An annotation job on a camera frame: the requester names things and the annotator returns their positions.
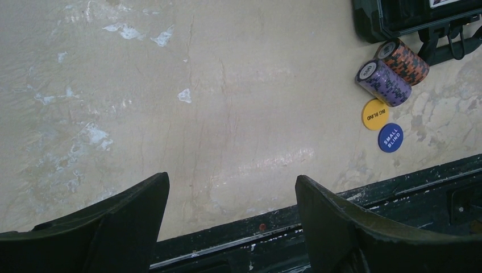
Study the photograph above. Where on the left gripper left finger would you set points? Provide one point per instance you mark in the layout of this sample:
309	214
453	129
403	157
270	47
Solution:
117	234

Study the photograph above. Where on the red black chip roll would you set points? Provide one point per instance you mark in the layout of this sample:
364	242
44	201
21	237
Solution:
403	61

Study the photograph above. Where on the blue small blind button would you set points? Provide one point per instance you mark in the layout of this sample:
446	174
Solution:
390	138

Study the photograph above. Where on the black table rail frame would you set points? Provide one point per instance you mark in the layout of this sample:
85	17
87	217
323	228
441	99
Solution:
426	221

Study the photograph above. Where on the yellow big blind button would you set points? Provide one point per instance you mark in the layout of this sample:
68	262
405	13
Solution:
375	114

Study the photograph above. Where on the black poker case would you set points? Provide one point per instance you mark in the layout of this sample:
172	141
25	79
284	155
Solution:
439	25

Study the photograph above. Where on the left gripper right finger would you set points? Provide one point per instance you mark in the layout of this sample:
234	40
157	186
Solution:
341	236

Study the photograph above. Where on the purple poker chip roll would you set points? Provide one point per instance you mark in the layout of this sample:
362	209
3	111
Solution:
383	83

